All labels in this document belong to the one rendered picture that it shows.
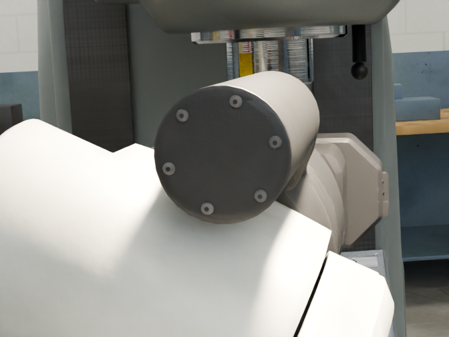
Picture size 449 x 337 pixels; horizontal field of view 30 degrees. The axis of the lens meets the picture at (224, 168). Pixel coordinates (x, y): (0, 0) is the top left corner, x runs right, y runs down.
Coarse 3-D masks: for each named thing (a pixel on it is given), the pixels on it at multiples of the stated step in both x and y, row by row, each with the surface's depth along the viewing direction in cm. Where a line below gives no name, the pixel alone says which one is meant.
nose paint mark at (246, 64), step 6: (240, 54) 44; (246, 54) 44; (240, 60) 44; (246, 60) 44; (240, 66) 44; (246, 66) 44; (252, 66) 44; (240, 72) 44; (246, 72) 44; (252, 72) 44
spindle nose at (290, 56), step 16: (240, 48) 44; (256, 48) 44; (272, 48) 44; (288, 48) 44; (304, 48) 44; (256, 64) 44; (272, 64) 44; (288, 64) 44; (304, 64) 44; (304, 80) 45
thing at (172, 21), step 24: (144, 0) 41; (168, 0) 39; (192, 0) 38; (216, 0) 38; (240, 0) 37; (264, 0) 37; (288, 0) 37; (312, 0) 38; (336, 0) 38; (360, 0) 38; (384, 0) 40; (168, 24) 41; (192, 24) 40; (216, 24) 39; (240, 24) 39; (264, 24) 39; (288, 24) 39; (312, 24) 40; (336, 24) 41; (360, 24) 45
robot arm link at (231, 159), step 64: (192, 128) 20; (256, 128) 20; (0, 192) 22; (64, 192) 22; (128, 192) 23; (192, 192) 21; (256, 192) 20; (320, 192) 30; (0, 256) 22; (64, 256) 22; (128, 256) 22; (192, 256) 22; (256, 256) 22; (320, 256) 23; (0, 320) 22; (64, 320) 22; (128, 320) 21; (192, 320) 21; (256, 320) 21
